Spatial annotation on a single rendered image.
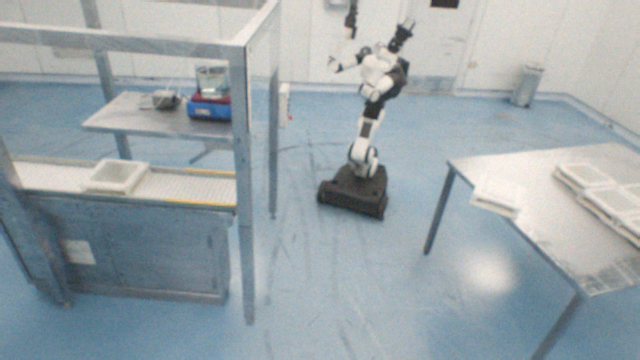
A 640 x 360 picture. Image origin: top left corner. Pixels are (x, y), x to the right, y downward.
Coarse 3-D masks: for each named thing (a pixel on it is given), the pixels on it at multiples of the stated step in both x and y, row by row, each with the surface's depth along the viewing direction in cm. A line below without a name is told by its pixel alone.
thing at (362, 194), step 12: (348, 168) 345; (384, 168) 350; (336, 180) 314; (348, 180) 329; (360, 180) 330; (372, 180) 331; (384, 180) 333; (324, 192) 321; (336, 192) 311; (348, 192) 310; (360, 192) 311; (372, 192) 307; (384, 192) 331; (336, 204) 317; (348, 204) 312; (360, 204) 308; (372, 204) 304
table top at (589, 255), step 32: (448, 160) 240; (480, 160) 243; (512, 160) 246; (544, 160) 250; (576, 160) 253; (608, 160) 257; (544, 192) 217; (512, 224) 193; (544, 224) 192; (576, 224) 194; (544, 256) 176; (576, 256) 174; (608, 256) 176; (576, 288) 161; (608, 288) 159
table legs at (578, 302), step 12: (444, 192) 250; (444, 204) 256; (432, 228) 269; (432, 240) 275; (576, 300) 164; (564, 312) 170; (576, 312) 166; (564, 324) 171; (552, 336) 178; (540, 348) 186
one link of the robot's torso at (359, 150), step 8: (384, 112) 299; (360, 120) 293; (368, 120) 293; (376, 120) 291; (360, 128) 292; (368, 128) 294; (376, 128) 293; (360, 136) 295; (368, 136) 293; (352, 144) 289; (360, 144) 288; (368, 144) 289; (352, 152) 288; (360, 152) 286; (368, 152) 286; (360, 160) 289
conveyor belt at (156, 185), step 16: (32, 176) 193; (48, 176) 194; (64, 176) 195; (80, 176) 196; (160, 176) 202; (176, 176) 203; (192, 176) 204; (144, 192) 189; (160, 192) 190; (176, 192) 191; (192, 192) 192; (208, 192) 193; (224, 192) 194
